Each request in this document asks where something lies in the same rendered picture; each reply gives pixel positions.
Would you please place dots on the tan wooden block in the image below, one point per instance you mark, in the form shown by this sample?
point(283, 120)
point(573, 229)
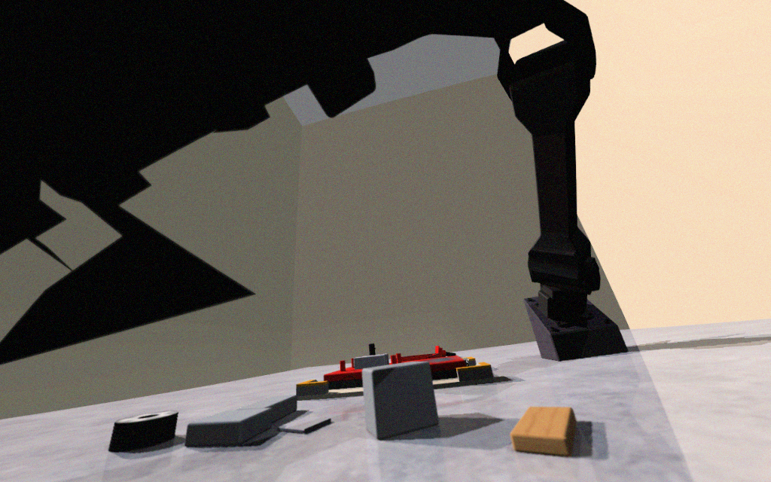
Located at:
point(545, 430)

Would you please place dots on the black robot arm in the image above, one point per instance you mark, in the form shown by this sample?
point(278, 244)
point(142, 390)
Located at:
point(325, 44)

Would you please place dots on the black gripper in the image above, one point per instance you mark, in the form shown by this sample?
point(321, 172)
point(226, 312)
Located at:
point(92, 92)

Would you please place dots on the black toy tyre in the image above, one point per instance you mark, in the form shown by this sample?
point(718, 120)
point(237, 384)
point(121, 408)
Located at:
point(142, 431)

